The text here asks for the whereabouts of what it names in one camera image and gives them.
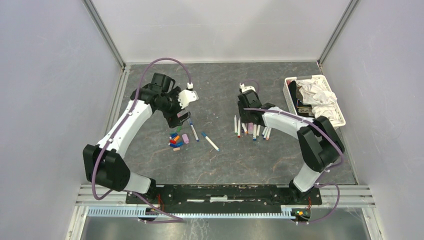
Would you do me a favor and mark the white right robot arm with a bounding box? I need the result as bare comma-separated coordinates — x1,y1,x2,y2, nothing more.
237,89,345,204

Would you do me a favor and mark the white marker red tip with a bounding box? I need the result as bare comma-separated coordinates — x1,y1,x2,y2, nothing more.
237,118,241,138

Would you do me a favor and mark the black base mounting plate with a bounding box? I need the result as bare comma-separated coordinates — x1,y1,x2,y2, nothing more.
143,184,323,214

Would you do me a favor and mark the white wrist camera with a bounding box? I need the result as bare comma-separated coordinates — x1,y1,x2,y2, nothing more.
177,83,199,109
239,83,256,94

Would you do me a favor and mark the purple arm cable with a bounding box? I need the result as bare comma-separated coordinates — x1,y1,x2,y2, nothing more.
91,57,193,223
241,78,345,225

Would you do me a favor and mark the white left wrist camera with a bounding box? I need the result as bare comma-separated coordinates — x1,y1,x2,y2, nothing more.
177,83,199,109

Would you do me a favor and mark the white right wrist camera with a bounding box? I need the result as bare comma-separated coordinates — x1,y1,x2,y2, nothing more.
239,83,256,94

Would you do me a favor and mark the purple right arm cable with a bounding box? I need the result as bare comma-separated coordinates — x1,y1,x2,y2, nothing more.
241,78,345,225

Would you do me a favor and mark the grey slotted cable duct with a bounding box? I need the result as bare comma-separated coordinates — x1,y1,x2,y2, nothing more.
86,206,294,220

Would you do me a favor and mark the white marker teal cap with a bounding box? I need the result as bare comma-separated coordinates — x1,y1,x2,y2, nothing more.
201,131,220,152

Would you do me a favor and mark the white perforated plastic basket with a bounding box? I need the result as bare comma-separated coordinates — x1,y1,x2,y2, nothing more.
282,74,346,129

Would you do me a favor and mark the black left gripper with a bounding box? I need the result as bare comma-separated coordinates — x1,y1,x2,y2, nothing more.
156,86,191,128

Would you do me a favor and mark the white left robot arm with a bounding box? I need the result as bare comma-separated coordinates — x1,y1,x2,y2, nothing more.
82,73,199,204

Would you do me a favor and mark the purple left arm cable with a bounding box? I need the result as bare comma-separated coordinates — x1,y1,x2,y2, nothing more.
91,57,193,223

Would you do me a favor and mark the white acrylic marker peach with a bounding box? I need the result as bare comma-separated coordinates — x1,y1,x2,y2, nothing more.
265,127,272,141

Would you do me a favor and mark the white marker dark green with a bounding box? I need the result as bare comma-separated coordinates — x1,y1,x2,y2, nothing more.
256,125,261,138

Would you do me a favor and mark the white crumpled cloth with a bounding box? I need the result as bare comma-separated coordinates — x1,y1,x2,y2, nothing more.
295,77,341,125

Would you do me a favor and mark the white marker orange tip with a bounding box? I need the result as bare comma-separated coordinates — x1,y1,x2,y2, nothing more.
241,123,248,135

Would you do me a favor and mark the white marker green cap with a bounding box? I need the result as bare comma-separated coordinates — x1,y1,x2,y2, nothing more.
233,115,238,136

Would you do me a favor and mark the black printed t-shirt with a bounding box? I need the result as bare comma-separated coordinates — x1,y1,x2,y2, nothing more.
288,80,314,118

